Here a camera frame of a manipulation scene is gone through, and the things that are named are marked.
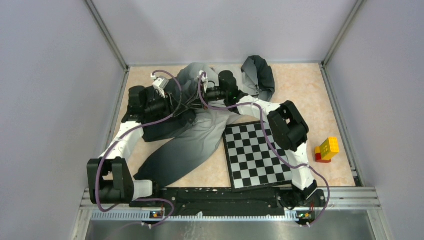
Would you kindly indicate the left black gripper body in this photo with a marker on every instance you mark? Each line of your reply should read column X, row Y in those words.
column 159, row 105

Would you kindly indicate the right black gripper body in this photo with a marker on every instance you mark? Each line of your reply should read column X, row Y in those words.
column 214, row 94

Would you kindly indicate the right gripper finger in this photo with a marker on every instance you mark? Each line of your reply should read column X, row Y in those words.
column 196, row 105
column 194, row 99

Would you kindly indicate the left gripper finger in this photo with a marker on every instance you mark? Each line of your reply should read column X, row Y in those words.
column 176, row 100
column 181, row 109

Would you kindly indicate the grey gradient zip jacket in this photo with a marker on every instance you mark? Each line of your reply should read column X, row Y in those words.
column 195, row 135

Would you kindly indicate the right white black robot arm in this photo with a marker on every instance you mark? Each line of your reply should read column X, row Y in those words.
column 288, row 127

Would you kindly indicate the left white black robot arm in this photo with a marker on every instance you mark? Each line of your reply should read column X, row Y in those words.
column 109, row 177

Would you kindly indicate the black white checkerboard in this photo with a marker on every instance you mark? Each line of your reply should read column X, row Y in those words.
column 251, row 163

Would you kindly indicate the yellow toy brick block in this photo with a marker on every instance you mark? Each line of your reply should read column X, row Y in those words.
column 329, row 148

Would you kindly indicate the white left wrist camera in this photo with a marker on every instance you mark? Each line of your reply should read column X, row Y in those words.
column 159, row 84

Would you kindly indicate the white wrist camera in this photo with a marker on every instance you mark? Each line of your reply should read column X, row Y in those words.
column 159, row 84
column 203, row 80

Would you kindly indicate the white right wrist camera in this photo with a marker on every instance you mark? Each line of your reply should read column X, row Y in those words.
column 203, row 80

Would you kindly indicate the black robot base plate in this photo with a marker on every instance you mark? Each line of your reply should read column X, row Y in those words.
column 223, row 202

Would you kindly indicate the aluminium frame rail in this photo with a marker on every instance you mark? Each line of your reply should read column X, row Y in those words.
column 337, row 199

